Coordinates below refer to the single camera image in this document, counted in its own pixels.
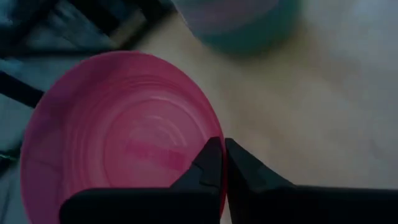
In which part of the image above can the small red bowl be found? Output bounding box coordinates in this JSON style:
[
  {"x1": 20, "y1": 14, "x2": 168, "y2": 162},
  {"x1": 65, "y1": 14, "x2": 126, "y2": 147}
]
[{"x1": 20, "y1": 50, "x2": 227, "y2": 224}]

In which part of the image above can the teal green bowl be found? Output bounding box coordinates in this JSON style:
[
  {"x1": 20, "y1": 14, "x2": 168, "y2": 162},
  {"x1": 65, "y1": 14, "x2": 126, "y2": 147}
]
[{"x1": 174, "y1": 0, "x2": 301, "y2": 58}]

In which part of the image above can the black aluminium table frame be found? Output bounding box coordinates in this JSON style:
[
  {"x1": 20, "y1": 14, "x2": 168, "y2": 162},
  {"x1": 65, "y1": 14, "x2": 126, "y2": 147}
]
[{"x1": 0, "y1": 0, "x2": 178, "y2": 110}]

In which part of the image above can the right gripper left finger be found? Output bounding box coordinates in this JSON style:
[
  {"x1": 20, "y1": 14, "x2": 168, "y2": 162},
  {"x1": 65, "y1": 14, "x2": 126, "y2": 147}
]
[{"x1": 169, "y1": 136, "x2": 225, "y2": 191}]

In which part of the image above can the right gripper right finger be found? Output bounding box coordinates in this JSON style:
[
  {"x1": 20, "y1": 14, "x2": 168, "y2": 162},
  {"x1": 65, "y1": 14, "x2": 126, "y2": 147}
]
[{"x1": 224, "y1": 138, "x2": 298, "y2": 189}]

